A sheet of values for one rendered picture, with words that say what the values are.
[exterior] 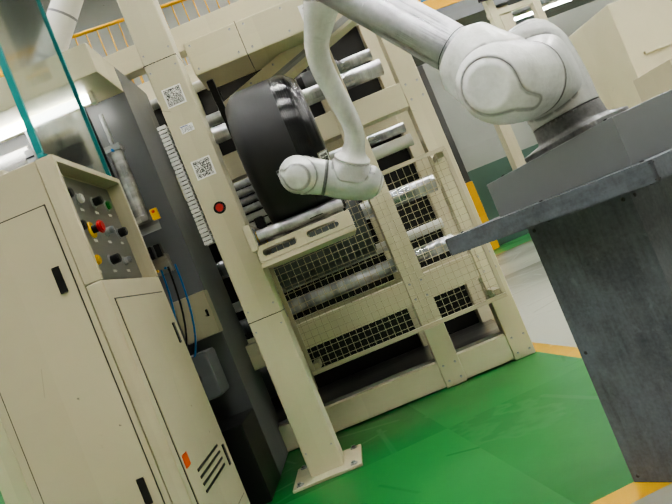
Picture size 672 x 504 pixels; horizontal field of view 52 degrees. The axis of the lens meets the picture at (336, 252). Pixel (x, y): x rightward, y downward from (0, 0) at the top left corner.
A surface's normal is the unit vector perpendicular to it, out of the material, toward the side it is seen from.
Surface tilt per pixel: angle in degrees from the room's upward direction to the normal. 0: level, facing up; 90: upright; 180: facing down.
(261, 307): 90
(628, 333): 90
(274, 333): 90
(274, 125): 79
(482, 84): 97
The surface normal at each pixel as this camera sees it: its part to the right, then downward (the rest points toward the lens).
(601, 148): -0.73, 0.29
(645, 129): 0.57, -0.26
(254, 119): -0.15, -0.34
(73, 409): -0.02, -0.02
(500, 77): -0.54, 0.35
